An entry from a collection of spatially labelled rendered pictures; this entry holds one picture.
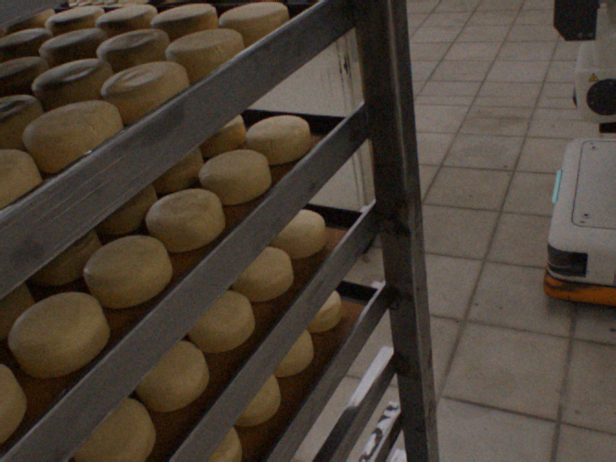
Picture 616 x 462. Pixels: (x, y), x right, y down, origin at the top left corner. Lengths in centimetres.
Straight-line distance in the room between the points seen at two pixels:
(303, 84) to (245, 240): 160
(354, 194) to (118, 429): 174
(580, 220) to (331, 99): 79
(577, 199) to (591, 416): 62
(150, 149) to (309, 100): 168
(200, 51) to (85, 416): 22
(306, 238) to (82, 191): 27
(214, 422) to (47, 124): 20
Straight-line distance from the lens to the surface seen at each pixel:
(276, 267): 49
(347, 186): 209
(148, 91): 36
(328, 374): 53
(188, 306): 35
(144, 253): 39
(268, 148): 48
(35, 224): 28
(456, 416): 174
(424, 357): 66
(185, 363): 44
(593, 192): 204
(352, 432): 61
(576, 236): 187
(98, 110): 35
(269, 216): 40
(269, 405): 52
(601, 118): 189
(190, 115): 33
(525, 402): 178
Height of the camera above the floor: 135
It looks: 34 degrees down
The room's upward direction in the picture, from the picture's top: 11 degrees counter-clockwise
